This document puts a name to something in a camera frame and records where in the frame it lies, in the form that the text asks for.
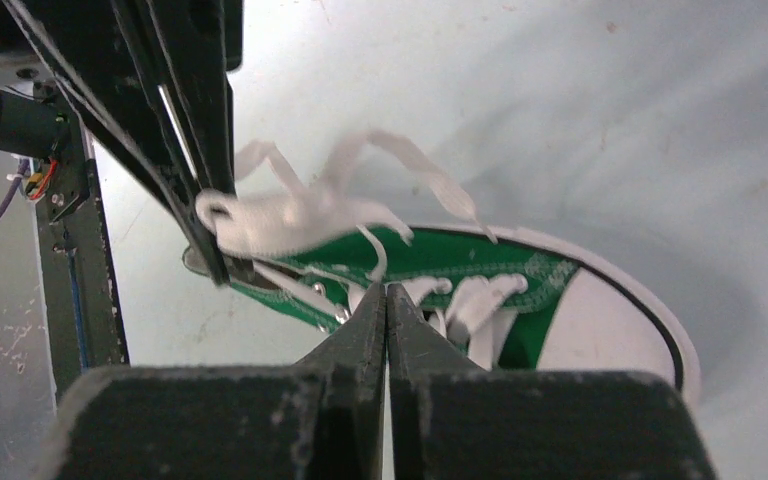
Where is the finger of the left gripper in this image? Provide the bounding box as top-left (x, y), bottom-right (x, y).
top-left (0, 1), bottom-right (229, 285)
top-left (111, 1), bottom-right (244, 194)

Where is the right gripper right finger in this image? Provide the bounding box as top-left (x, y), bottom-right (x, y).
top-left (386, 285), bottom-right (717, 479)

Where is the white shoelace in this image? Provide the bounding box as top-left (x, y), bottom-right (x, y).
top-left (196, 129), bottom-right (528, 370)

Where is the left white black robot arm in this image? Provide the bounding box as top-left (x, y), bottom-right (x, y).
top-left (0, 1), bottom-right (254, 285)

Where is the green canvas sneaker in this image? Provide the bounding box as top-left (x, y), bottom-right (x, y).
top-left (231, 225), bottom-right (701, 405)

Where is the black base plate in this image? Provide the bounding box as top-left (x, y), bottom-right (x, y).
top-left (0, 49), bottom-right (130, 405)

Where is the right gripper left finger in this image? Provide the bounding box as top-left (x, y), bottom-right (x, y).
top-left (33, 284), bottom-right (386, 479)

